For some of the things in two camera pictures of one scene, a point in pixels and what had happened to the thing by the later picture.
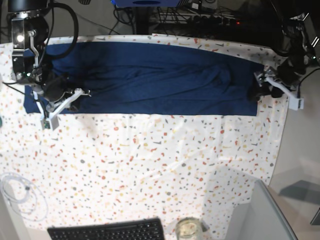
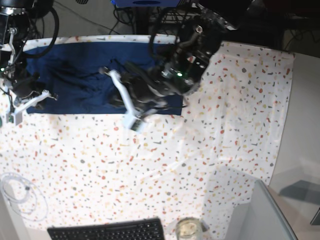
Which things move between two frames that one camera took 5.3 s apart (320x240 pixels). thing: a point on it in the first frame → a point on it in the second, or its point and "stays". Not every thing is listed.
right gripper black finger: (256, 89) → (117, 101)
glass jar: (189, 228) stays
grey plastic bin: (263, 218) stays
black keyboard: (148, 229) stays
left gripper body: (53, 85) → (23, 86)
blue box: (145, 3) stays
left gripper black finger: (75, 105) → (41, 104)
